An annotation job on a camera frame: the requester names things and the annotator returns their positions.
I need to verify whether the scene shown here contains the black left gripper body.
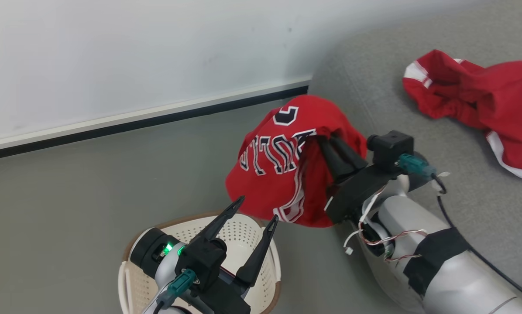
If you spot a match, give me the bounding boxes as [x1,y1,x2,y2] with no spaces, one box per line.
[195,267,253,314]

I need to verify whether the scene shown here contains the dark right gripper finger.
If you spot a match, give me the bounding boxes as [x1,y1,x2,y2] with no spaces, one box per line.
[316,137,351,184]
[330,136,369,173]

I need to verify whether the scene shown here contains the teal right camera connector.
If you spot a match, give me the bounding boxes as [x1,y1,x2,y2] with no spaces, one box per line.
[397,153,437,178]

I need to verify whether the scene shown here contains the red shorts with white stripe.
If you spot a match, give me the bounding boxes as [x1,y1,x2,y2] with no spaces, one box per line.
[402,49,522,181]

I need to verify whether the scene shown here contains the white and black baseboard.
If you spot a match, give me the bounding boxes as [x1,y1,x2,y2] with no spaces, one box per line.
[0,75,313,162]

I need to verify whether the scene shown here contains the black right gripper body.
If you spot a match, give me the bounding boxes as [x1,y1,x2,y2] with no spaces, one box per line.
[326,164,398,225]

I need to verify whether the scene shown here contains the teal camera connector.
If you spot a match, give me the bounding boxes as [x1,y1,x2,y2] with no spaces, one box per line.
[156,269,198,307]
[397,153,437,178]

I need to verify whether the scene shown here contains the cream perforated laundry basket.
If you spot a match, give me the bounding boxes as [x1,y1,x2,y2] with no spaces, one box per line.
[117,212,282,314]

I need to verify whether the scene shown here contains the grey fabric sofa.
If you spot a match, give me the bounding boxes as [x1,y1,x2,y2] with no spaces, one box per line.
[308,0,522,314]

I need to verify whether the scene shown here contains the teal left camera connector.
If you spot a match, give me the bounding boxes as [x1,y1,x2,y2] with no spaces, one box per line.
[156,269,198,307]

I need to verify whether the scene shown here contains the red white thin wire bundle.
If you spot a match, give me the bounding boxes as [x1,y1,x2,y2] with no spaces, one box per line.
[343,187,428,264]

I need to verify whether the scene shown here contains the red lettered basketball jersey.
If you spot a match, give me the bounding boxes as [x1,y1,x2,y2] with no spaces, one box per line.
[225,95,369,228]

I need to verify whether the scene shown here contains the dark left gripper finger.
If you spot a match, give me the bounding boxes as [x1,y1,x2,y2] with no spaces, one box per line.
[195,196,246,245]
[235,215,280,287]

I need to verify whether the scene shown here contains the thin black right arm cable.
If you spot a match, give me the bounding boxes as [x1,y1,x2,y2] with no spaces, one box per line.
[430,174,522,307]

